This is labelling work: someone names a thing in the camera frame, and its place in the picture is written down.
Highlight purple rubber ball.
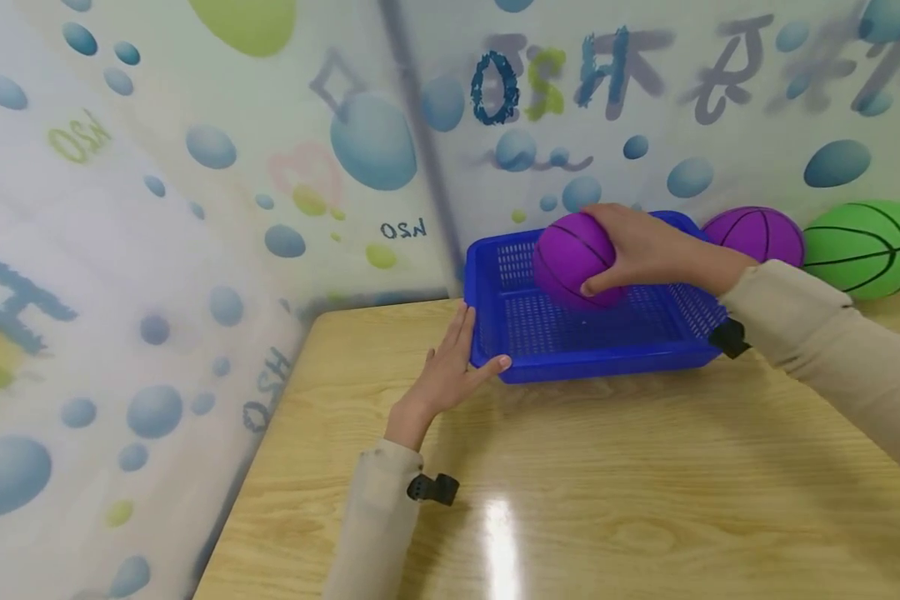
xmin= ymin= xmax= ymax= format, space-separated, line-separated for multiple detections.
xmin=701 ymin=207 xmax=806 ymax=269
xmin=532 ymin=212 xmax=628 ymax=312

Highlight person's left forearm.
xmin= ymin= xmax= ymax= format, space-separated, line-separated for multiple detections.
xmin=322 ymin=439 xmax=426 ymax=600

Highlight person's left hand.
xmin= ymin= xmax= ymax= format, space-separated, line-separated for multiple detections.
xmin=384 ymin=302 xmax=513 ymax=452

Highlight person's right forearm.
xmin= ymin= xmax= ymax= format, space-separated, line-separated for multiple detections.
xmin=720 ymin=259 xmax=900 ymax=494

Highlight black wrist band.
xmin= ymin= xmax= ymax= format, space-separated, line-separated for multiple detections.
xmin=708 ymin=318 xmax=752 ymax=360
xmin=407 ymin=472 xmax=461 ymax=507

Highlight blue plastic basket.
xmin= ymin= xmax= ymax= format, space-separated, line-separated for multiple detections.
xmin=463 ymin=210 xmax=730 ymax=385

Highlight person's right hand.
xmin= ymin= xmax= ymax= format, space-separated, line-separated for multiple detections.
xmin=578 ymin=203 xmax=758 ymax=298

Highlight green rubber ball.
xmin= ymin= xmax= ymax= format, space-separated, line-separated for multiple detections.
xmin=802 ymin=200 xmax=900 ymax=302

